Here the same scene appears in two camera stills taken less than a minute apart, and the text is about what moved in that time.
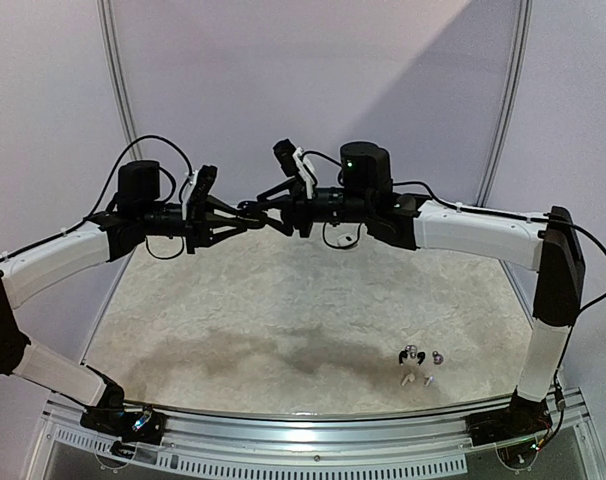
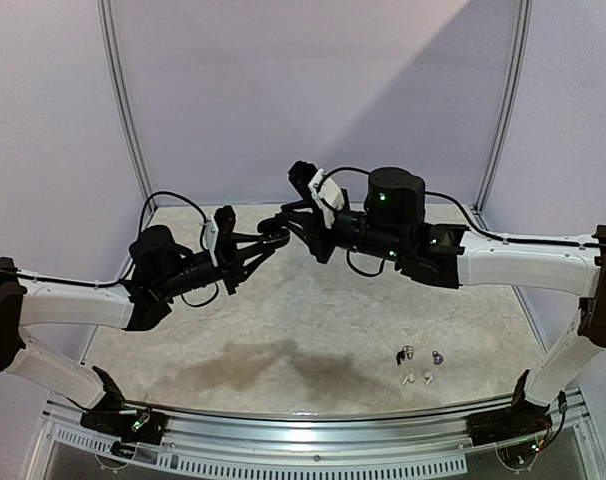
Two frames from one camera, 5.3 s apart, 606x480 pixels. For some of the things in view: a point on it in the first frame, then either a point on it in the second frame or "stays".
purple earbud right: x=438 y=358 stays
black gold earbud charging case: x=253 y=214 to x=274 y=234
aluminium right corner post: x=520 y=58 stays
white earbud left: x=410 y=377 stays
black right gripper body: x=304 y=215 to x=318 y=236
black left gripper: x=203 y=228 to x=231 y=259
